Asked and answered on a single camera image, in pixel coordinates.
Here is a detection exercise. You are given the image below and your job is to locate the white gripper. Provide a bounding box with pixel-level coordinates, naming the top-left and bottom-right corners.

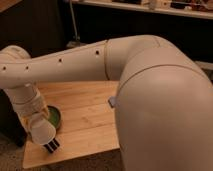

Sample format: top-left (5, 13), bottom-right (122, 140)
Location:
top-left (12, 91), bottom-right (49, 126)

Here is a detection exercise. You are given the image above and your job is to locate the white ceramic cup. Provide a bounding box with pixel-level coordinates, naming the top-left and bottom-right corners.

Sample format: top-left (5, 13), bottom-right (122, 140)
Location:
top-left (28, 113), bottom-right (56, 145)

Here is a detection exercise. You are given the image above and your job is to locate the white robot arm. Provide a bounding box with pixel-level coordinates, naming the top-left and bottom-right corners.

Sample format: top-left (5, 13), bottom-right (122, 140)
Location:
top-left (0, 35), bottom-right (213, 171)

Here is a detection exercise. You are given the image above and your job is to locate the black striped eraser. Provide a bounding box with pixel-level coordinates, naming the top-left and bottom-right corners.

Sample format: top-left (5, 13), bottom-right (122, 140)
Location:
top-left (44, 139), bottom-right (60, 153)

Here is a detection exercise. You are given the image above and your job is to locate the green bowl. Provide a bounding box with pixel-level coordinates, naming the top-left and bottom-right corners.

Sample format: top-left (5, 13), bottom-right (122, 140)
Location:
top-left (48, 106), bottom-right (61, 130)

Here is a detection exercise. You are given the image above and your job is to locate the wooden table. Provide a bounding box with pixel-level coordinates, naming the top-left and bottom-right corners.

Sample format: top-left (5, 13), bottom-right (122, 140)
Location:
top-left (23, 81), bottom-right (119, 169)

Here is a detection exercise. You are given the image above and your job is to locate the dark cabinet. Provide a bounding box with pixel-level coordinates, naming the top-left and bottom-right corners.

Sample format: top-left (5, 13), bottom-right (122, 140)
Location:
top-left (0, 0), bottom-right (65, 143)

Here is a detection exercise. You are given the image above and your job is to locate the metal pole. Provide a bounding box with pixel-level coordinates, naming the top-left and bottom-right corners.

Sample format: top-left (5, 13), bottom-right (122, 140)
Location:
top-left (69, 0), bottom-right (81, 47)

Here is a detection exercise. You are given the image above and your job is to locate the blue sponge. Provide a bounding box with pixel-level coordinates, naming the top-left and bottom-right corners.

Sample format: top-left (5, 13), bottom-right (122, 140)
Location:
top-left (108, 96), bottom-right (116, 108)

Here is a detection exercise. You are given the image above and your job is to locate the long wooden beam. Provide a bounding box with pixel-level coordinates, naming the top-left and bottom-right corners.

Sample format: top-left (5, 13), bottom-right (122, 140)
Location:
top-left (195, 61), bottom-right (213, 71)

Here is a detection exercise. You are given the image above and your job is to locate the wooden shelf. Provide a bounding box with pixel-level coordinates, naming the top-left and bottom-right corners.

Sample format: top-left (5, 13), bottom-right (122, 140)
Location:
top-left (65, 0), bottom-right (213, 20)

